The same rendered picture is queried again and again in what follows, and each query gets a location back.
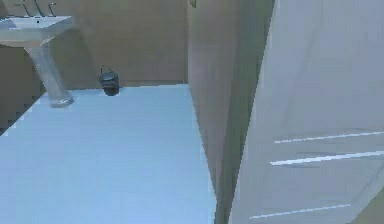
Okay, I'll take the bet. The white panelled room door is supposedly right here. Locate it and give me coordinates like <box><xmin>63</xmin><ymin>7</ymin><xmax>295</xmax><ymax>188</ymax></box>
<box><xmin>228</xmin><ymin>0</ymin><xmax>384</xmax><ymax>224</ymax></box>

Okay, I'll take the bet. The black sink faucet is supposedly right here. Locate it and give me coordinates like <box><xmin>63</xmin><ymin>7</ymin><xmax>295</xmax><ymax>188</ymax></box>
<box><xmin>14</xmin><ymin>1</ymin><xmax>58</xmax><ymax>18</ymax></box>

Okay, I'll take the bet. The black bucket with handle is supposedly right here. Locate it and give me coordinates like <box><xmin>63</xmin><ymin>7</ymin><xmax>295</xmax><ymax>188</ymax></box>
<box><xmin>97</xmin><ymin>64</ymin><xmax>121</xmax><ymax>97</ymax></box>

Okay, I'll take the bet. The white pedestal sink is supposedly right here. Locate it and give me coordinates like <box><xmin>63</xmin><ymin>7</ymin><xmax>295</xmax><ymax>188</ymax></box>
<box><xmin>0</xmin><ymin>15</ymin><xmax>76</xmax><ymax>109</ymax></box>

